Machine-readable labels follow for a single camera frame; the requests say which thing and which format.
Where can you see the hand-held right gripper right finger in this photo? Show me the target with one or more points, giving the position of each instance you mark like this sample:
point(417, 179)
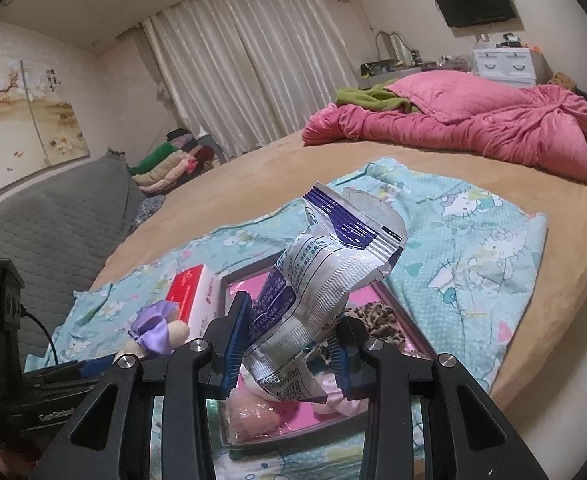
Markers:
point(341, 367)

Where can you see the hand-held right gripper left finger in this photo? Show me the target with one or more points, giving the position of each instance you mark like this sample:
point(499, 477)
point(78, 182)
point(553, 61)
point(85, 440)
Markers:
point(236, 345)

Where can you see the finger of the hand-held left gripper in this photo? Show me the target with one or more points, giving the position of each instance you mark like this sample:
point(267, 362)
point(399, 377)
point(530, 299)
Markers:
point(95, 367)

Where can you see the leopard print scrunchie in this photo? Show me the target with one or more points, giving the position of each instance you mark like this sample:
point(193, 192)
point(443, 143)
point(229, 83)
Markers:
point(381, 320)

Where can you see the purple bow plush toy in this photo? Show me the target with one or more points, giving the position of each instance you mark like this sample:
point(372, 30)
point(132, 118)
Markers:
point(153, 332)

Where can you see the dark storage box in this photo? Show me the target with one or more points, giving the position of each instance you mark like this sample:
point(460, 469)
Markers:
point(408, 347)

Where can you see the silver and purple packet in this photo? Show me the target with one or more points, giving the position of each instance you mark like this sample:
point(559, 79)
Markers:
point(313, 290)

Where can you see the white and pink soft cloth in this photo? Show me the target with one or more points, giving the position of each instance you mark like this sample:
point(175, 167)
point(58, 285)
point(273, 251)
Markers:
point(333, 402)

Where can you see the red and white box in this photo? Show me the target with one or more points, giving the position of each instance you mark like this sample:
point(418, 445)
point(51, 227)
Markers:
point(193, 290)

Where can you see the pink packet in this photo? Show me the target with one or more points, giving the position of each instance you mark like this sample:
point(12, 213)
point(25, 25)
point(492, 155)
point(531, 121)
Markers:
point(253, 417)

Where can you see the grey quilted headboard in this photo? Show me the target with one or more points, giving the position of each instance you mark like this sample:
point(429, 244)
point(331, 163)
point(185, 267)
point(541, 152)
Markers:
point(48, 225)

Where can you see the beige round bed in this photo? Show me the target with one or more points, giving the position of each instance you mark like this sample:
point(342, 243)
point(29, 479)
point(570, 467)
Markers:
point(273, 180)

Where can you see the printed cartoon cat blanket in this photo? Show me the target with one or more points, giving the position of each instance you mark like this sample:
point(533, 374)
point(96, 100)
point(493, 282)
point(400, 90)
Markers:
point(473, 260)

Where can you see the pile of folded clothes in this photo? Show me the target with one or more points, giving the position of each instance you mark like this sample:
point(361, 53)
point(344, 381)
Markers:
point(173, 165)

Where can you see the green cloth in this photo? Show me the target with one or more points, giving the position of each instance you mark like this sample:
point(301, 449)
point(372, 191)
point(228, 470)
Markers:
point(358, 96)

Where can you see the pink quilt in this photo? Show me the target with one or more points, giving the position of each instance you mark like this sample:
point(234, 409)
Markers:
point(473, 115)

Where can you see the cream curtain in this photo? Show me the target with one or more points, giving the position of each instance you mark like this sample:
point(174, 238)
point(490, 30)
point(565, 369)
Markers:
point(253, 60)

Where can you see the dressing table with mirror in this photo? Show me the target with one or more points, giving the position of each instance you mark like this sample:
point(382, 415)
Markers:
point(388, 66)

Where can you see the white drawer cabinet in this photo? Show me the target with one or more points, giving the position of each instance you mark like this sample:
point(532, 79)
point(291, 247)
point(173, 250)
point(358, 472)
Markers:
point(503, 65)

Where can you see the floral wall painting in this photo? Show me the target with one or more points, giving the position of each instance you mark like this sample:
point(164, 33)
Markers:
point(13, 125)

